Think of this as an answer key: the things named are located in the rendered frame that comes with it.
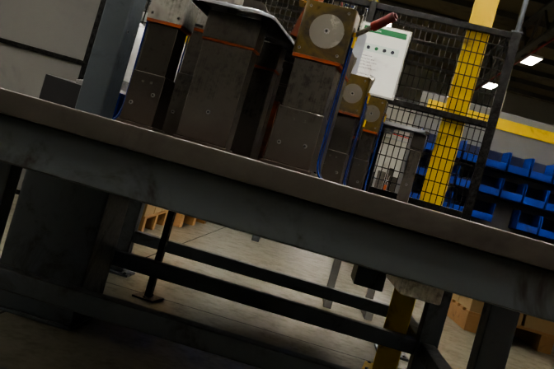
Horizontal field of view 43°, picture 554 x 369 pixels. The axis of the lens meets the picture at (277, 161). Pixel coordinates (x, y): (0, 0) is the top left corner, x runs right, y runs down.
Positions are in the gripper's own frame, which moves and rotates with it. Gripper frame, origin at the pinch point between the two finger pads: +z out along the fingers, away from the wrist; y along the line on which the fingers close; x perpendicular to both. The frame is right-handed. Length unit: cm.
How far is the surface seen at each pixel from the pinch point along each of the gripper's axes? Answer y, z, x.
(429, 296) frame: 50, 74, -54
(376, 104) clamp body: 32.3, 24.8, 23.9
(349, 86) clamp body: 20.2, 26.4, -9.4
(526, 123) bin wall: 148, -17, 238
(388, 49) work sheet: 37, -8, 88
